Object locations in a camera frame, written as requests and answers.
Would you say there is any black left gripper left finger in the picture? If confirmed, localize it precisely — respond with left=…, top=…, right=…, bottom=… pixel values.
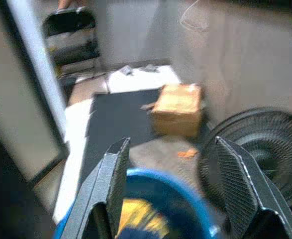
left=61, top=136, right=131, bottom=239

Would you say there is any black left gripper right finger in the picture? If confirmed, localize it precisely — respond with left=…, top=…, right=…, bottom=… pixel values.
left=214, top=136, right=292, bottom=239

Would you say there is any yellow garment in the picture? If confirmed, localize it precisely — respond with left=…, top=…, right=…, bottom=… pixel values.
left=115, top=199, right=171, bottom=239

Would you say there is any blue plastic bucket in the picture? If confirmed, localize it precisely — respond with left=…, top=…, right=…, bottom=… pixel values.
left=53, top=168, right=223, bottom=239

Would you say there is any black floor fan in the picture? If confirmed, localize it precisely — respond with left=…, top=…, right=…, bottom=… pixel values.
left=197, top=107, right=292, bottom=217

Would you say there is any navy blue garment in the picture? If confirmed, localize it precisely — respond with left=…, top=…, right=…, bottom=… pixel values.
left=120, top=226, right=161, bottom=239

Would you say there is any orange floor scrap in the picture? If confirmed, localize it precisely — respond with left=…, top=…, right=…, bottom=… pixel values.
left=177, top=148, right=199, bottom=159

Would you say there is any black floor mat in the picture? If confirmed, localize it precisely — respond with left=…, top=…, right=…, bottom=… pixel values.
left=85, top=89, right=161, bottom=147

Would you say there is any brown cardboard box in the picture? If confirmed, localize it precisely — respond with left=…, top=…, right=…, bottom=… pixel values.
left=149, top=83, right=203, bottom=139

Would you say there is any black framed door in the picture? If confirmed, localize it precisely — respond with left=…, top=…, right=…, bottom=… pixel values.
left=0, top=0, right=71, bottom=186

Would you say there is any thin cable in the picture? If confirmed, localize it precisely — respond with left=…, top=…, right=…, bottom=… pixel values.
left=180, top=0, right=211, bottom=32

